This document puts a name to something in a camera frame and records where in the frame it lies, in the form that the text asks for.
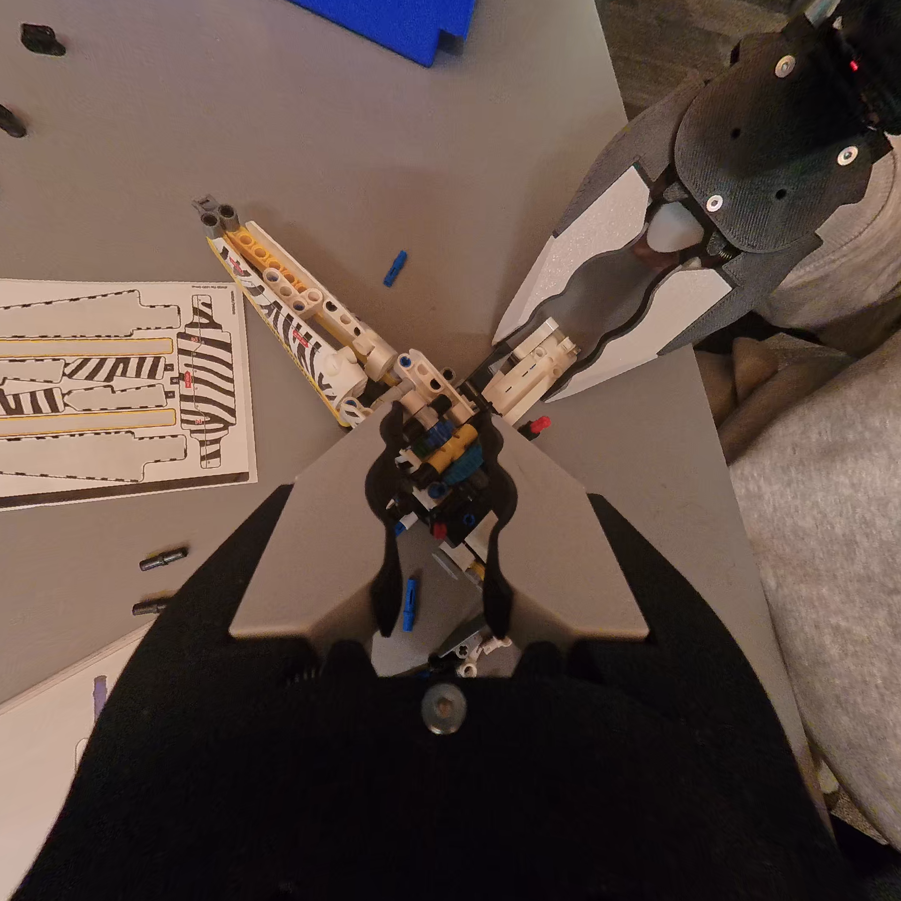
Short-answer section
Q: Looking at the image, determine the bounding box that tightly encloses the white lego skid assembly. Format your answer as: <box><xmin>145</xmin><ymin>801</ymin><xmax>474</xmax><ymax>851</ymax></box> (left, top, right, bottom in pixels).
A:
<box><xmin>482</xmin><ymin>317</ymin><xmax>582</xmax><ymax>423</ymax></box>

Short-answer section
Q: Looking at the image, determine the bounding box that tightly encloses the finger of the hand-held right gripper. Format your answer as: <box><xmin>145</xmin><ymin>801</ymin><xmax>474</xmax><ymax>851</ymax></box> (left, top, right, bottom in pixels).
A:
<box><xmin>493</xmin><ymin>163</ymin><xmax>656</xmax><ymax>346</ymax></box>
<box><xmin>545</xmin><ymin>269</ymin><xmax>734</xmax><ymax>404</ymax></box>

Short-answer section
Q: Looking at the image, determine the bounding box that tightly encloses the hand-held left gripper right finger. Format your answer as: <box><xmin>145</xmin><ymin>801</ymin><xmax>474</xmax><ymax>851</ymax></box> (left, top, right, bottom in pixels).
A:
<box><xmin>482</xmin><ymin>415</ymin><xmax>650</xmax><ymax>641</ymax></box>

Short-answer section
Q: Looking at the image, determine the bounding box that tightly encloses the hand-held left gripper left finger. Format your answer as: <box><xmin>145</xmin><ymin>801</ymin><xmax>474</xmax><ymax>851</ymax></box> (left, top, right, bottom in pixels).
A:
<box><xmin>229</xmin><ymin>407</ymin><xmax>404</xmax><ymax>639</ymax></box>

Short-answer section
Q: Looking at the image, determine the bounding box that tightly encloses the zebra striped lego helicopter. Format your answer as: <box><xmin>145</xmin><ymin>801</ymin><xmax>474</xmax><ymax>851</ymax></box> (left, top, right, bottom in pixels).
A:
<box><xmin>191</xmin><ymin>196</ymin><xmax>553</xmax><ymax>677</ymax></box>

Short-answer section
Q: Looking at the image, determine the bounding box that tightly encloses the blue plastic bin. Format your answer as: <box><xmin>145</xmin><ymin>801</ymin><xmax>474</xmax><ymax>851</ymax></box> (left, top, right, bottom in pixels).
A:
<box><xmin>289</xmin><ymin>0</ymin><xmax>480</xmax><ymax>69</ymax></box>

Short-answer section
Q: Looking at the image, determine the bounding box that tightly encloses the lego instruction booklet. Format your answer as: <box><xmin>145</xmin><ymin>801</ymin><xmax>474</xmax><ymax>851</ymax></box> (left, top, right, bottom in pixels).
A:
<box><xmin>0</xmin><ymin>623</ymin><xmax>152</xmax><ymax>888</ymax></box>

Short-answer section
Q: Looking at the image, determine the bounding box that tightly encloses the zebra sticker sheet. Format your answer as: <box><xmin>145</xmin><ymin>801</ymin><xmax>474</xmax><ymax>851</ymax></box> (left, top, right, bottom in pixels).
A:
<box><xmin>0</xmin><ymin>279</ymin><xmax>258</xmax><ymax>509</ymax></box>

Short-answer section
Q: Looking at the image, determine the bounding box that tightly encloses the long black lego beam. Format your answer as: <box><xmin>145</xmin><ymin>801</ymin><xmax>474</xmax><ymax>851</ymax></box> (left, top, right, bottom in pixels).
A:
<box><xmin>461</xmin><ymin>344</ymin><xmax>511</xmax><ymax>397</ymax></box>

